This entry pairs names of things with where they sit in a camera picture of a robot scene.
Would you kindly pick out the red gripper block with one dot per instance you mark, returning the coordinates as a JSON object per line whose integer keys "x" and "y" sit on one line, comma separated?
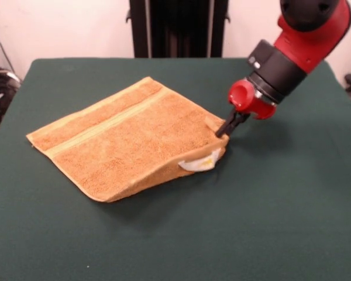
{"x": 245, "y": 98}

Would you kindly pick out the tan terry towel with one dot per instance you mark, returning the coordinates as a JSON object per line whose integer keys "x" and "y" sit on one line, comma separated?
{"x": 128, "y": 140}

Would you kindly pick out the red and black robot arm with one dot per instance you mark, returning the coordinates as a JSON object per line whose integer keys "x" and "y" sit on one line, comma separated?
{"x": 304, "y": 44}

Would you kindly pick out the dark green table cloth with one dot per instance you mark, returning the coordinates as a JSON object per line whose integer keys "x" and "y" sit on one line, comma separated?
{"x": 251, "y": 205}

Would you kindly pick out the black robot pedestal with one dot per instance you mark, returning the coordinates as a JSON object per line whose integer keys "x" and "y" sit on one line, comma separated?
{"x": 178, "y": 29}

